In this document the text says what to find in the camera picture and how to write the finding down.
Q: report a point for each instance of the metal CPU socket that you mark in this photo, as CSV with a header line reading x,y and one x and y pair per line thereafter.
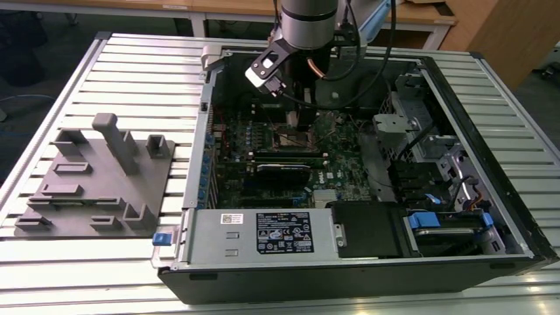
x,y
276,147

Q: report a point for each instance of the green Dell motherboard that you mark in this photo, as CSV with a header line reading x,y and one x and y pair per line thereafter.
x,y
346,154

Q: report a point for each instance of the black graphics card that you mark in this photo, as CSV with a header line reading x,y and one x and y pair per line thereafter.
x,y
284,177

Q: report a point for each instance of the silver metal drive cage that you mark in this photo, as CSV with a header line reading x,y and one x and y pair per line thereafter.
x,y
394,122

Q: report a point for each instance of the silver finned chipset heatsink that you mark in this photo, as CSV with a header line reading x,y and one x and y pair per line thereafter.
x,y
327,195

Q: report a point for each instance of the black plastic bay shroud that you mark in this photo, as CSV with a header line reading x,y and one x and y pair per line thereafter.
x,y
367,229

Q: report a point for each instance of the hard disk in blue carrier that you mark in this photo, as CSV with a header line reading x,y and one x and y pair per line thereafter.
x,y
423,219

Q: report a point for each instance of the silver power supply unit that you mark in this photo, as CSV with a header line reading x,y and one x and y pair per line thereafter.
x,y
210,239

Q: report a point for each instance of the brown cardboard box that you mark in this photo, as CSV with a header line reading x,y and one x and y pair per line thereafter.
x,y
434,5

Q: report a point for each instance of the blue plastic case latch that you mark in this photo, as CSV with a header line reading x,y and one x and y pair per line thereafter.
x,y
160,239

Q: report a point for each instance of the wooden cabinet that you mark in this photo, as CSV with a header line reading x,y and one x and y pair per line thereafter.
x,y
503,33

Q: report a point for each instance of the grey plastic parts rack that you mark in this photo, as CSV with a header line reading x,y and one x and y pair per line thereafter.
x,y
110,197

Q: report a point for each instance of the black open PC case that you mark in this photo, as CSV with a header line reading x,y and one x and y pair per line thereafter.
x,y
350,285

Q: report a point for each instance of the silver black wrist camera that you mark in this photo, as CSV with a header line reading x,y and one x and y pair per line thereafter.
x,y
267,70

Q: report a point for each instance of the wooden desk white frame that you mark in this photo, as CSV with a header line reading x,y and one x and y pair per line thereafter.
x,y
110,3
219,5

